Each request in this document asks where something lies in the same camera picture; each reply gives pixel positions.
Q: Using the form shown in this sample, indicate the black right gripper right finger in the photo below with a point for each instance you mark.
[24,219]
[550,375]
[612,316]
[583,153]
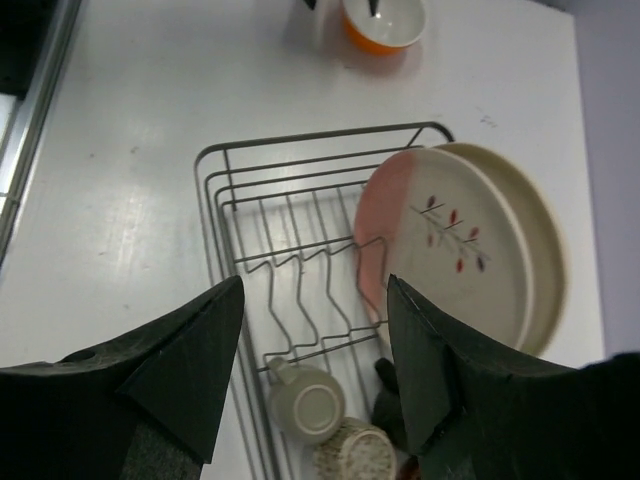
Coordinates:
[474,408]

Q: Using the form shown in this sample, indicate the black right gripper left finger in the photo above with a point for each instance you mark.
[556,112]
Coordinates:
[144,405]

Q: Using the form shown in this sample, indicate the orange and white bowl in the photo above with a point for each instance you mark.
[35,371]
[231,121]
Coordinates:
[395,26]

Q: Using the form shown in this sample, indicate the dark brown mug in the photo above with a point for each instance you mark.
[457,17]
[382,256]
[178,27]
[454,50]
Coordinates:
[387,411]

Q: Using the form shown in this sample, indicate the beige small bowl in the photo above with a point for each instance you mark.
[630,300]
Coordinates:
[358,450]

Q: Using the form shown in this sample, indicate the grey-green ceramic cup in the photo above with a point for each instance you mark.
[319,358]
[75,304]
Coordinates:
[305,402]

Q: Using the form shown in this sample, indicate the pink and cream plate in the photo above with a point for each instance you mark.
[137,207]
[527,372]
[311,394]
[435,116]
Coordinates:
[440,224]

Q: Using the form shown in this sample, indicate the green and cream plate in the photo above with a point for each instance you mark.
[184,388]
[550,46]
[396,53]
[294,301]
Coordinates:
[545,242]

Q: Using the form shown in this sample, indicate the dark wire dish rack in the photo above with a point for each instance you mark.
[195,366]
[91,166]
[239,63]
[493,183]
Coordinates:
[279,213]

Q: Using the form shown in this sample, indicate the aluminium frame rail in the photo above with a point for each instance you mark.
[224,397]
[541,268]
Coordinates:
[35,36]

